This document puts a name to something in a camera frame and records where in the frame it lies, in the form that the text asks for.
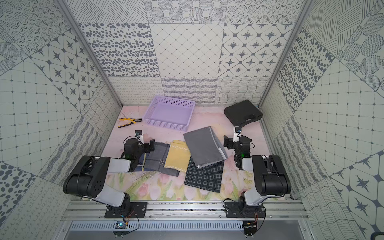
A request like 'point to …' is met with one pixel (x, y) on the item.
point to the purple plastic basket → (169, 113)
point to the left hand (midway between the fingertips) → (145, 138)
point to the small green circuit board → (120, 225)
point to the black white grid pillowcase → (208, 177)
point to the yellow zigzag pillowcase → (178, 155)
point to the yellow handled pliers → (134, 121)
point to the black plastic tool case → (242, 113)
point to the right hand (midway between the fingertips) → (232, 136)
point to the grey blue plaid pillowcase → (155, 161)
